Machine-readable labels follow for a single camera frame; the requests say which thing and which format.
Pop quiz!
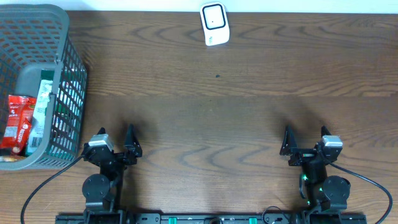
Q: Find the pale green wipes pack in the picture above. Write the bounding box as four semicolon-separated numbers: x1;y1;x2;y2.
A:
25;80;53;156

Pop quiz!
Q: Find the green 3M gloves package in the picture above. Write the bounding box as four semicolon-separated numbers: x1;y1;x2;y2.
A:
40;68;87;161

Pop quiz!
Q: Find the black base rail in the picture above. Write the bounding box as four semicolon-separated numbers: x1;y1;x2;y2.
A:
55;212;368;224

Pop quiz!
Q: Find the orange snack packet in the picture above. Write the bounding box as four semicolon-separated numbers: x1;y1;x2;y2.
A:
0;155;25;162

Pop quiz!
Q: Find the red snack bag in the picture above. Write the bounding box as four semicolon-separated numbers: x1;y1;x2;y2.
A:
1;95;37;152

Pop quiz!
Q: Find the grey plastic mesh basket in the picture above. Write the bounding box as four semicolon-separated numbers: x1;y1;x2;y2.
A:
1;4;88;170

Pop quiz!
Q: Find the white barcode scanner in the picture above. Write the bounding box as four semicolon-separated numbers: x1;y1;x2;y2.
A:
200;2;230;47

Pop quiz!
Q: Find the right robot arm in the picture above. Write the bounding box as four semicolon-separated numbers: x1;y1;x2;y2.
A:
280;126;351;223

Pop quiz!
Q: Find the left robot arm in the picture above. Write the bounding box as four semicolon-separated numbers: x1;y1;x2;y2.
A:
81;124;142;223

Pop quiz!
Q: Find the red instant coffee stick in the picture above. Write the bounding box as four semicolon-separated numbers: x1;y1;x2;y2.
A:
12;118;32;154

